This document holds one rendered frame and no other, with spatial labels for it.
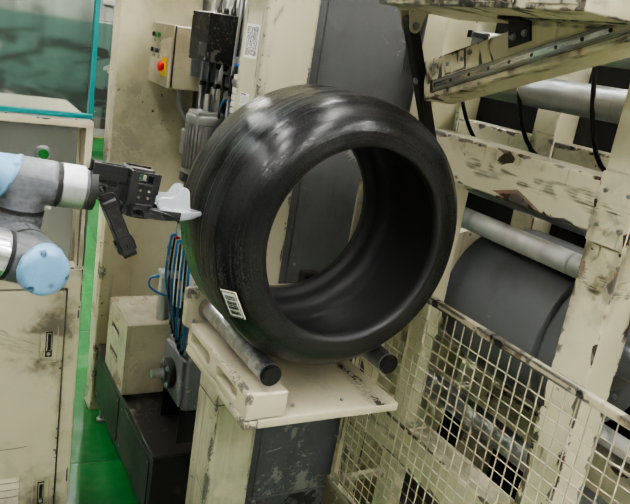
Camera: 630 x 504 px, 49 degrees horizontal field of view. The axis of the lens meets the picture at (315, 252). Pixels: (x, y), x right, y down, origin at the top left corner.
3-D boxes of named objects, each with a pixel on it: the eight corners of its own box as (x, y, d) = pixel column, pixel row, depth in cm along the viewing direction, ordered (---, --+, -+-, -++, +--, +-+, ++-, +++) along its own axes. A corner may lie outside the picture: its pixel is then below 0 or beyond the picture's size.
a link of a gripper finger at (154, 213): (183, 215, 124) (135, 208, 119) (182, 223, 124) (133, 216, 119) (175, 208, 128) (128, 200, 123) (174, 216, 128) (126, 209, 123)
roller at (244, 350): (223, 305, 166) (210, 320, 165) (210, 295, 163) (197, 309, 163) (286, 373, 137) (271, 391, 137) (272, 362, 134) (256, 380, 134)
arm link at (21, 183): (-20, 195, 115) (-12, 144, 113) (50, 205, 121) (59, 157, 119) (-16, 207, 108) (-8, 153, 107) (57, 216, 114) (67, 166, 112)
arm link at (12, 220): (-5, 283, 109) (6, 216, 107) (-22, 260, 117) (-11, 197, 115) (46, 285, 114) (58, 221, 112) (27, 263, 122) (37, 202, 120)
